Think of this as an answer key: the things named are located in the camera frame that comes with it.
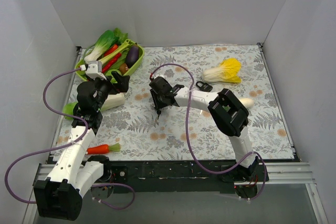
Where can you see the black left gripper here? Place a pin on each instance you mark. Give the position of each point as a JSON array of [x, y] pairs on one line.
[[113, 83]]

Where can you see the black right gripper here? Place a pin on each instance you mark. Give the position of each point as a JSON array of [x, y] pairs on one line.
[[158, 104]]

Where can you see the black headed key bunch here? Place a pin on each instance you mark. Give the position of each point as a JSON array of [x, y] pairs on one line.
[[158, 113]]

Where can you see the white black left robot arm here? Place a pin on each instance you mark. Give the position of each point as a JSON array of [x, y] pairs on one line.
[[60, 194]]

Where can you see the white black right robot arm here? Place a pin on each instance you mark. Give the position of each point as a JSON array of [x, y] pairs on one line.
[[228, 112]]

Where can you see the green napa cabbage toy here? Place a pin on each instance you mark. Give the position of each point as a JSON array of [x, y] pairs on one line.
[[111, 102]]

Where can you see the brown kiwi toy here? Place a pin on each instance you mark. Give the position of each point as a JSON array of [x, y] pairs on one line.
[[123, 68]]

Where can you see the purple eggplant toy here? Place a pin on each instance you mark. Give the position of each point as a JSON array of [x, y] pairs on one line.
[[132, 55]]

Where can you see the red chili pepper toy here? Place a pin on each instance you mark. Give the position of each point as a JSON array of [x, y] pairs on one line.
[[113, 60]]

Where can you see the floral patterned table mat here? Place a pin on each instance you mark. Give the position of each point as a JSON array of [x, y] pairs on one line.
[[143, 137]]

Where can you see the green bok choy toy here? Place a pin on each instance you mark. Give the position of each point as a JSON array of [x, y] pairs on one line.
[[104, 42]]

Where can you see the black padlock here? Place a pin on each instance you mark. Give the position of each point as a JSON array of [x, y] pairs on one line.
[[203, 86]]

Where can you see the orange carrot toy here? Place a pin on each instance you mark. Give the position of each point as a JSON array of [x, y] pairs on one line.
[[103, 149]]

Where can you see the yellow napa cabbage toy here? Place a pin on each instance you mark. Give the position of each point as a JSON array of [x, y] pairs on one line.
[[227, 71]]

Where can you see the white radish toy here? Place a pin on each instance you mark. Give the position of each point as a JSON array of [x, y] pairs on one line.
[[247, 102]]

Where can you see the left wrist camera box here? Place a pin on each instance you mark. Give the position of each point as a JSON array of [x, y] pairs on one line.
[[93, 70]]

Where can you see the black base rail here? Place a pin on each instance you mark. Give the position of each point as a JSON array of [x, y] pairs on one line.
[[183, 176]]

